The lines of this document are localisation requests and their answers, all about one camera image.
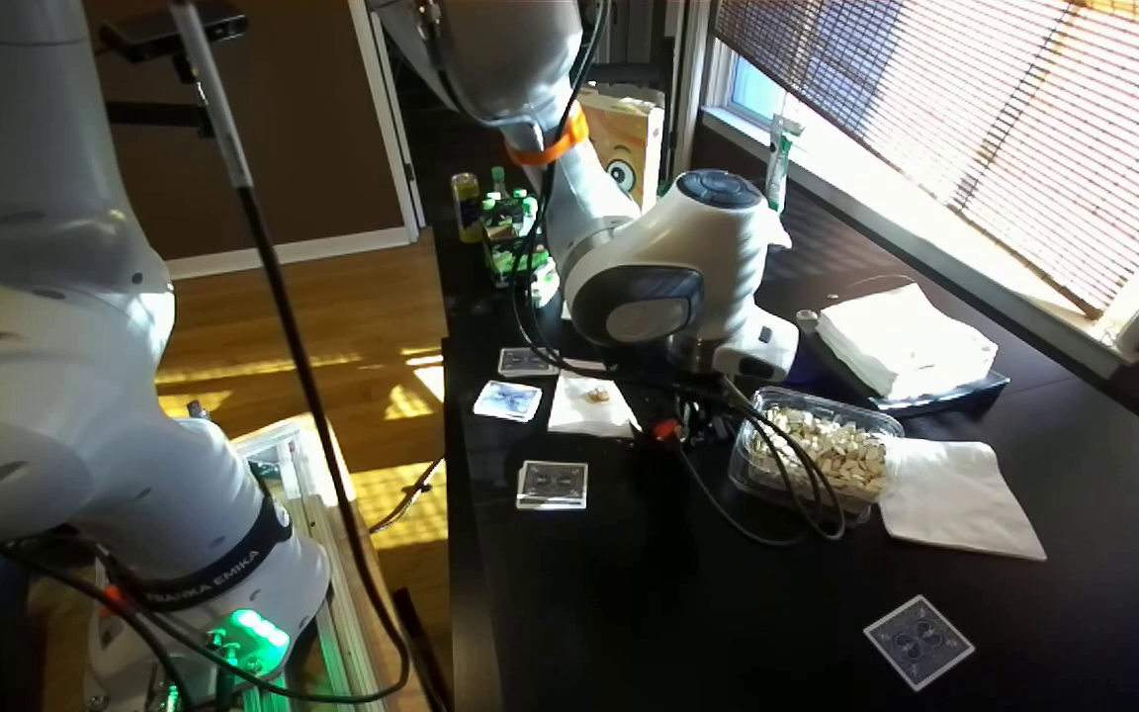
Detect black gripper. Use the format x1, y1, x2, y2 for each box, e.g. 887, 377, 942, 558
627, 355, 746, 451

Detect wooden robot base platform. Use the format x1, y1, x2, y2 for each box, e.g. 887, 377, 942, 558
216, 407, 435, 712

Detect white napkin with crumbs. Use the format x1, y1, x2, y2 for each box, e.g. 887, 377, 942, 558
540, 366, 643, 444

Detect clear plastic snack container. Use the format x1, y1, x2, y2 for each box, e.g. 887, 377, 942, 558
725, 385, 909, 531

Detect green and white device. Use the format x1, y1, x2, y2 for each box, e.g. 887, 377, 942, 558
520, 257, 565, 314

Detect green capped bottle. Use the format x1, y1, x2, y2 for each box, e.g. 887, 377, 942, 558
482, 161, 520, 248
507, 184, 551, 252
486, 241, 557, 293

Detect stack of white napkins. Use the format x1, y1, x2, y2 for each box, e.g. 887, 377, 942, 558
812, 281, 1003, 407

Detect white spray bottle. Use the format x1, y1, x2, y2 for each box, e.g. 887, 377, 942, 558
763, 109, 808, 213

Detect cardboard box with cartoon face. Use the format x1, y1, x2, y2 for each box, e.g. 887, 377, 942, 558
578, 84, 669, 213

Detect plain white flat napkin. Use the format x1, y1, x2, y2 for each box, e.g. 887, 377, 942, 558
874, 435, 1050, 567

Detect green bottles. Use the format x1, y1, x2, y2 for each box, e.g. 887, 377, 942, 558
448, 161, 561, 293

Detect window blind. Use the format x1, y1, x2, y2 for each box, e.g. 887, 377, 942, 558
708, 0, 1139, 319

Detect thin black camera cable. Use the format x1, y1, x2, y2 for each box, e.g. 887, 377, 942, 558
671, 370, 855, 547

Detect orange cable strap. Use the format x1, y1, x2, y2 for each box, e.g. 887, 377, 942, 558
503, 100, 596, 174

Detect long black robot cable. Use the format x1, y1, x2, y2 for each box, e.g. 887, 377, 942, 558
167, 0, 419, 707

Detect black camera on stand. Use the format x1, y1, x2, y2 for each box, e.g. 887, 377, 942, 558
66, 4, 253, 144

